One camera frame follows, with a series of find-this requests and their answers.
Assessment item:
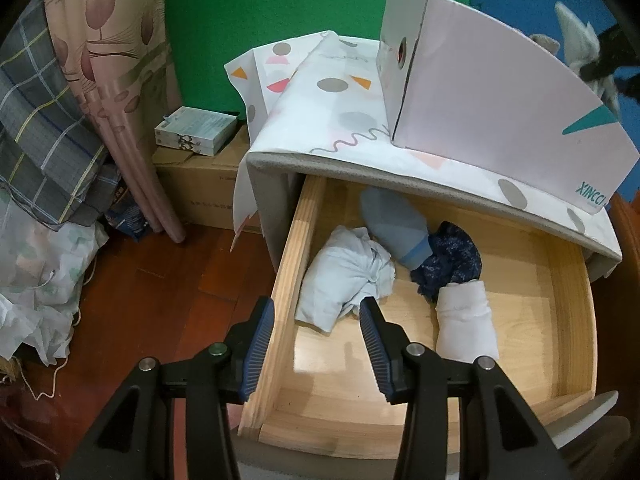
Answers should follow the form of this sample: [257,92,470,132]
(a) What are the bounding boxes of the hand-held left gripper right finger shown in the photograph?
[360,296,576,480]

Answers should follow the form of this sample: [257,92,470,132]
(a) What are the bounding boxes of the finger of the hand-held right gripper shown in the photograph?
[577,25,640,96]

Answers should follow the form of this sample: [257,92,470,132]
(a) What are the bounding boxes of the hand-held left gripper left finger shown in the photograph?
[60,297,275,480]

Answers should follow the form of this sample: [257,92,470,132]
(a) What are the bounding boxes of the pale grey garment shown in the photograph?
[530,1,621,116]

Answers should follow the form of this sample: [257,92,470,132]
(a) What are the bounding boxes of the pale blue garment bundle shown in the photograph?
[295,226,397,333]

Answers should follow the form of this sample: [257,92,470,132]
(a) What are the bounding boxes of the navy patterned underwear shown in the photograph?
[410,221,483,303]

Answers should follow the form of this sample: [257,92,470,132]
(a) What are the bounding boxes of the blue-grey underwear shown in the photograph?
[360,187,433,271]

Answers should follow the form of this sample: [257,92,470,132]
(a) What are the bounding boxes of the wooden drawer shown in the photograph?
[235,172,631,480]

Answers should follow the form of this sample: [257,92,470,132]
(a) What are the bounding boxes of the white folded garment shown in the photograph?
[436,280,500,361]

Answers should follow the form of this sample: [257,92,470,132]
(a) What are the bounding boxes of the white cardboard box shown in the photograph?
[378,0,640,218]

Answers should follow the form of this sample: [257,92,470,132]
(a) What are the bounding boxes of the brown cardboard box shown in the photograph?
[152,125,261,228]

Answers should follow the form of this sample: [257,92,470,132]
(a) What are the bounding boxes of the dark blue packet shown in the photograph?
[105,185,151,241]

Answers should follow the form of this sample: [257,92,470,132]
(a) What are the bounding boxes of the pale green flat box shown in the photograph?
[155,130,233,157]
[153,106,237,143]

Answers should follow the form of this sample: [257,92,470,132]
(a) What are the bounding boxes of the white printed plastic bag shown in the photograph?
[0,195,111,366]

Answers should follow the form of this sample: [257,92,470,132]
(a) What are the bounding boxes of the white patterned cloth cover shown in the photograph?
[224,30,616,266]

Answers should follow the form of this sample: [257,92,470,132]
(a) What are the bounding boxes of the plaid blanket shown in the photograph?
[0,0,121,226]

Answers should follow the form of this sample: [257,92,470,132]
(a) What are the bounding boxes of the pink leaf print curtain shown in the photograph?
[42,0,188,243]

